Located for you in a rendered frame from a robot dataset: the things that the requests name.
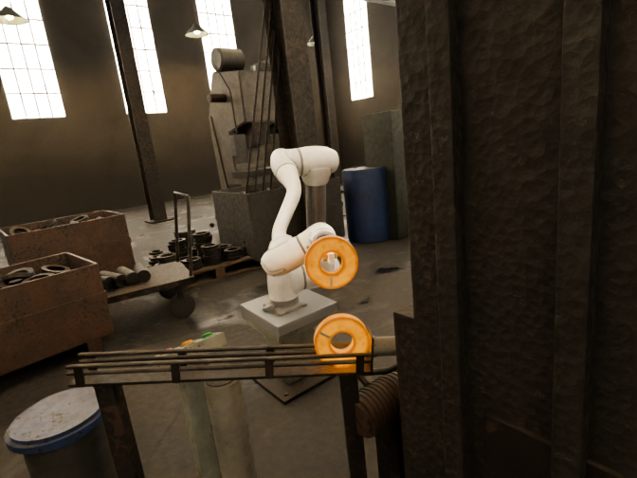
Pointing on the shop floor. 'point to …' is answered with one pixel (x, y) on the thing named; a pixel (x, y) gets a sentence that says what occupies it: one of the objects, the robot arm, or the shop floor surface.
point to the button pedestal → (195, 417)
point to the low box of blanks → (50, 309)
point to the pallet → (207, 258)
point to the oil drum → (366, 204)
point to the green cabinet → (386, 137)
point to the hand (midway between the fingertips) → (330, 256)
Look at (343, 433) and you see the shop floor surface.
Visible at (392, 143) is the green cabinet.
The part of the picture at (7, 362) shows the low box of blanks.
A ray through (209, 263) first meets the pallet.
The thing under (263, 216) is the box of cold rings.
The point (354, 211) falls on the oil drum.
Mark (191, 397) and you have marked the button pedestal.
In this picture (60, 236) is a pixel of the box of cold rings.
